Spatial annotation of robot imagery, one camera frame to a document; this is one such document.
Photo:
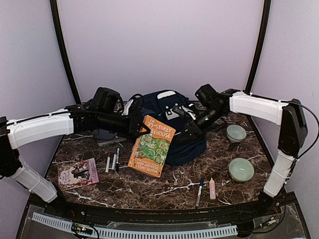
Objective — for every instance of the green ceramic bowl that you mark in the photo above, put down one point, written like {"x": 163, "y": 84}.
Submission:
{"x": 241, "y": 170}
{"x": 236, "y": 133}

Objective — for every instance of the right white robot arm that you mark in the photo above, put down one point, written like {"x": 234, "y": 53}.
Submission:
{"x": 288, "y": 115}

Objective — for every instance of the pink highlighter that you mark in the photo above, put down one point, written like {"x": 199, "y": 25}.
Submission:
{"x": 212, "y": 192}

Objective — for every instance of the black frame post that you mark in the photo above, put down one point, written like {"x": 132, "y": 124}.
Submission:
{"x": 259, "y": 45}
{"x": 63, "y": 50}

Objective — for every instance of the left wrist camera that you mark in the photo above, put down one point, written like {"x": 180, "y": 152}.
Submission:
{"x": 134, "y": 104}

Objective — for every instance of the near green ceramic bowl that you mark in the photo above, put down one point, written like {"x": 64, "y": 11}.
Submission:
{"x": 241, "y": 170}

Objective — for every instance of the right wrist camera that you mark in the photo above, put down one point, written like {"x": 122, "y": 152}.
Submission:
{"x": 185, "y": 112}

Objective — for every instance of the left black frame post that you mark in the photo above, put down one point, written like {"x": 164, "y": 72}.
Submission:
{"x": 63, "y": 50}

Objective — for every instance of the pink cover book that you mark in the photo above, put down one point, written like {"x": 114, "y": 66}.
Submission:
{"x": 77, "y": 174}

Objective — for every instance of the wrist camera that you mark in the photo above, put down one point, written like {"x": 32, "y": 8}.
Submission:
{"x": 185, "y": 112}
{"x": 134, "y": 104}

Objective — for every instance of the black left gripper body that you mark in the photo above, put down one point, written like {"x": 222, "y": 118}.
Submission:
{"x": 132, "y": 125}

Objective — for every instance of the right black frame post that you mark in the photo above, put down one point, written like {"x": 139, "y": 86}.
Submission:
{"x": 259, "y": 45}

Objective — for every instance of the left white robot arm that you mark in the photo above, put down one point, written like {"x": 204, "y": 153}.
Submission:
{"x": 105, "y": 111}

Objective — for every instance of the red cap marker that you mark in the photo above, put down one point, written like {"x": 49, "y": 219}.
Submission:
{"x": 108, "y": 162}

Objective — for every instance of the navy blue student backpack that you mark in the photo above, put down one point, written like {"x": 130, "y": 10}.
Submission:
{"x": 159, "y": 105}

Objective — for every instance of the far green ceramic bowl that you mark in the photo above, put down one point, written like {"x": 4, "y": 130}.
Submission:
{"x": 236, "y": 133}

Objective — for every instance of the orange treehouse book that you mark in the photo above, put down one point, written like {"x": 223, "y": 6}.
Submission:
{"x": 150, "y": 150}

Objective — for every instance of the dark blue hardcover book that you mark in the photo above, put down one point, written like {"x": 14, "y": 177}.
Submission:
{"x": 104, "y": 137}

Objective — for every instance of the blue cap marker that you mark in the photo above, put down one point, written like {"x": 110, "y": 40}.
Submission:
{"x": 114, "y": 161}

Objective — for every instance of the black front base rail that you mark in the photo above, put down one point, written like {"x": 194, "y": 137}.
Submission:
{"x": 170, "y": 209}

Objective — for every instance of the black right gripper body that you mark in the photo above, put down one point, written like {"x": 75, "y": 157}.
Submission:
{"x": 192, "y": 123}

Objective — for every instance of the blue pen near front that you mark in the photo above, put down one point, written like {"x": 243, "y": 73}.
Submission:
{"x": 199, "y": 193}

